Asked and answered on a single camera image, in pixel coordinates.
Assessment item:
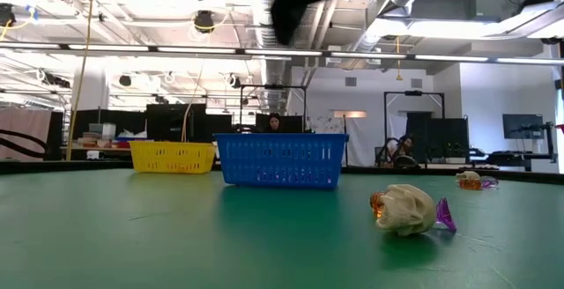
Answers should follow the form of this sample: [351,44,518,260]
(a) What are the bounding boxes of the dark work desk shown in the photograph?
[469,150,559,172]

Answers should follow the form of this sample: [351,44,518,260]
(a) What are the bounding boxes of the purple translucent witch hat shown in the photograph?
[479,174,500,190]
[434,196,458,233]

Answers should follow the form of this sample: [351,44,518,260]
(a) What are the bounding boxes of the yellow hanging cord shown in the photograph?
[64,0,96,162]

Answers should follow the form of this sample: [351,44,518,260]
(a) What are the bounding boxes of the orange translucent pumpkin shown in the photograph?
[369,191,388,219]
[457,177,484,191]

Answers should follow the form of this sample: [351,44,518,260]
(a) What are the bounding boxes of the yellow plastic basket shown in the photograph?
[128,140,218,175]

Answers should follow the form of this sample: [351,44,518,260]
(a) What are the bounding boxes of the stacked storage boxes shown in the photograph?
[77,122,146,150]

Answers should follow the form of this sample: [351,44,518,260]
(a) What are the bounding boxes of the dark wall monitor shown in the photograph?
[501,113,545,141]

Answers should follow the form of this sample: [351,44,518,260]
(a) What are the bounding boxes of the blue plastic basket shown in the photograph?
[214,132,351,190]

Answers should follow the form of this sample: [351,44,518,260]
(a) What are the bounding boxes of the long ceiling light bar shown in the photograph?
[0,41,564,66]

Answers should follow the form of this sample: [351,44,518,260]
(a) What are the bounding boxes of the pink partition panel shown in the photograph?
[0,107,53,162]

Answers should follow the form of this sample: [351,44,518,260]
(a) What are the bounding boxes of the green table mat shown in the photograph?
[0,167,564,289]

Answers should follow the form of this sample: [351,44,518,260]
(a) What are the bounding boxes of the black cabinet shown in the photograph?
[404,111,470,159]

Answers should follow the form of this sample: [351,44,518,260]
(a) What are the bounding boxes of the black metal frame stand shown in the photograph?
[382,89,446,167]

